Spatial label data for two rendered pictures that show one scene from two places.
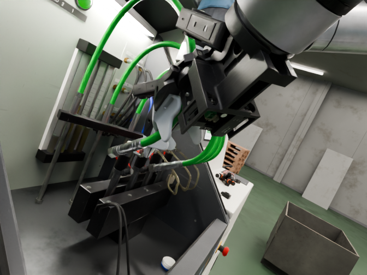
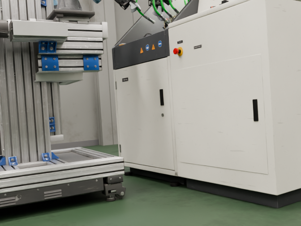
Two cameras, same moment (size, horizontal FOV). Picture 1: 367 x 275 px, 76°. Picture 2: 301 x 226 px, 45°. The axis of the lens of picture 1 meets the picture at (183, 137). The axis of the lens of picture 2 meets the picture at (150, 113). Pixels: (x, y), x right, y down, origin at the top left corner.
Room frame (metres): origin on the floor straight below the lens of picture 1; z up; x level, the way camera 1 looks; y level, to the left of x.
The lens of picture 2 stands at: (1.88, -2.13, 0.50)
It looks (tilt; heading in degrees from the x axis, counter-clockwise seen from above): 1 degrees down; 124
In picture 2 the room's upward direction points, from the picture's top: 4 degrees counter-clockwise
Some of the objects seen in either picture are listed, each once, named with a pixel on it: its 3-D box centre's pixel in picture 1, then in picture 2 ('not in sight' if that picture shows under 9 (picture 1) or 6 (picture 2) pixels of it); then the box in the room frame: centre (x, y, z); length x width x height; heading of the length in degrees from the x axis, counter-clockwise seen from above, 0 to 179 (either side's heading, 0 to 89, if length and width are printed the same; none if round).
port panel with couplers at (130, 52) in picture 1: (125, 89); not in sight; (0.85, 0.26, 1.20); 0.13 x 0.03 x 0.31; 159
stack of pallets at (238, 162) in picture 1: (226, 154); not in sight; (7.21, -1.43, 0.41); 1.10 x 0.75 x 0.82; 61
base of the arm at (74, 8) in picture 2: not in sight; (69, 6); (0.37, -0.67, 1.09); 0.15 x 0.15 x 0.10
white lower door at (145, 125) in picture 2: not in sight; (141, 115); (0.44, -0.13, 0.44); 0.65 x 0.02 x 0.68; 159
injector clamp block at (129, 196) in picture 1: (128, 207); not in sight; (0.64, 0.06, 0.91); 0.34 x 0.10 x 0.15; 159
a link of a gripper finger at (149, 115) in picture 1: (155, 117); not in sight; (0.49, 0.07, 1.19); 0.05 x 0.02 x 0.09; 159
